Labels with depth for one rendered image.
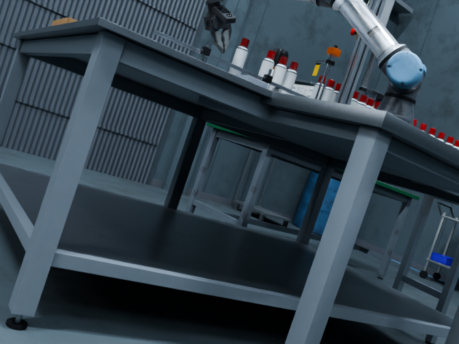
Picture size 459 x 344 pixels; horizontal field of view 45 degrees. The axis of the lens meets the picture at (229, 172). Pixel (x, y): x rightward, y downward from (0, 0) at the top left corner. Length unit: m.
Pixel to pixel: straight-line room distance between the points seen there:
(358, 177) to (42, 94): 4.54
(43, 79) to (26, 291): 4.22
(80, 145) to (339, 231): 0.69
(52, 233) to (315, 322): 0.71
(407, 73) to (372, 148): 0.63
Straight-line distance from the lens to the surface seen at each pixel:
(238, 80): 1.61
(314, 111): 1.53
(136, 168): 6.21
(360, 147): 1.43
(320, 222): 7.33
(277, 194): 7.60
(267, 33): 7.06
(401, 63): 2.00
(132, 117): 6.07
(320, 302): 1.43
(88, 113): 1.49
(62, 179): 1.50
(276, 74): 2.43
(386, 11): 2.60
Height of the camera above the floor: 0.61
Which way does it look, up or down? 2 degrees down
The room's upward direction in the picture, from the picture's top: 19 degrees clockwise
